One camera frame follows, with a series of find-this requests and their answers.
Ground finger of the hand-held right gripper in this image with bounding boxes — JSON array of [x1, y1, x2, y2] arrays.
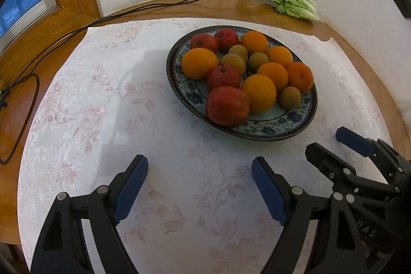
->
[[304, 142, 400, 198], [335, 127, 406, 177]]

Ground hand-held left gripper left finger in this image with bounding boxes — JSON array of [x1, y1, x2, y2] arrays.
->
[[30, 154, 149, 274]]

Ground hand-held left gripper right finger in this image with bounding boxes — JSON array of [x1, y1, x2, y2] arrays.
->
[[251, 157, 368, 274]]

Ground blue patterned porcelain plate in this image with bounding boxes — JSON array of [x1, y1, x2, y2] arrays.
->
[[166, 25, 318, 142]]

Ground small brown round fruit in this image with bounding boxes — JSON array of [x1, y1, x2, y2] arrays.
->
[[220, 53, 246, 75], [248, 52, 270, 73], [279, 86, 302, 109], [229, 44, 248, 62]]

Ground orange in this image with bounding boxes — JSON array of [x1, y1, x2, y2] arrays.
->
[[286, 62, 314, 93], [240, 31, 269, 56], [181, 48, 219, 80], [266, 46, 293, 68], [256, 62, 289, 91], [240, 74, 277, 114]]

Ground red apple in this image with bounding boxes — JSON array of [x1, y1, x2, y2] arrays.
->
[[207, 64, 241, 93], [205, 86, 250, 128], [214, 29, 240, 53], [190, 33, 219, 53]]

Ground white floral tablecloth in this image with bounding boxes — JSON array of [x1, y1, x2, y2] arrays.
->
[[17, 18, 394, 274]]

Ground bagged green lettuce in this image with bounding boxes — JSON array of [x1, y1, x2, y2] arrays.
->
[[261, 0, 321, 21]]

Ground black cable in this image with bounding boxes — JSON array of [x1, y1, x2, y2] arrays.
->
[[0, 0, 268, 165]]

